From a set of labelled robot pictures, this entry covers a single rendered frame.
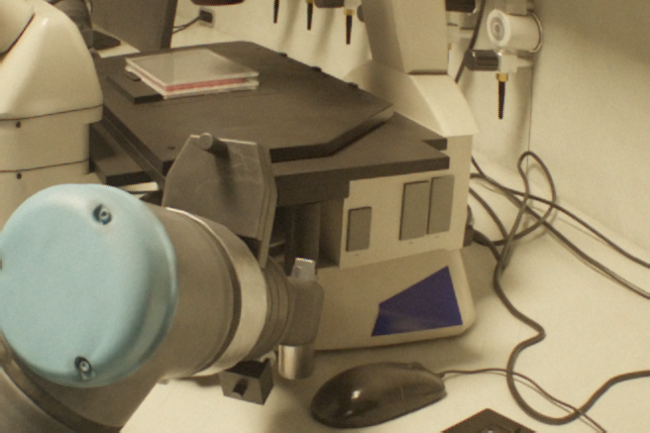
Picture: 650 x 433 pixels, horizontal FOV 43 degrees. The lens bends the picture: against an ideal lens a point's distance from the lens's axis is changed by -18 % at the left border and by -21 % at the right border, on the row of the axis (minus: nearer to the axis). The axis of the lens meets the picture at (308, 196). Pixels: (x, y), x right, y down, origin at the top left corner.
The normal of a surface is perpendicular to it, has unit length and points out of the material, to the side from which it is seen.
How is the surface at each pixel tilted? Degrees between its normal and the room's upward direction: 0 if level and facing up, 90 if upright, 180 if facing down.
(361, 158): 0
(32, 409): 78
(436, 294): 48
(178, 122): 0
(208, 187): 65
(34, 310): 60
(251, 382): 107
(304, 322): 82
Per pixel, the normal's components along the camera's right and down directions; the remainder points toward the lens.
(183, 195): -0.26, -0.12
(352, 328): 0.24, 0.18
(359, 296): 0.36, -0.38
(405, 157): 0.05, -0.94
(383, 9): -0.89, 0.27
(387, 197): 0.45, 0.32
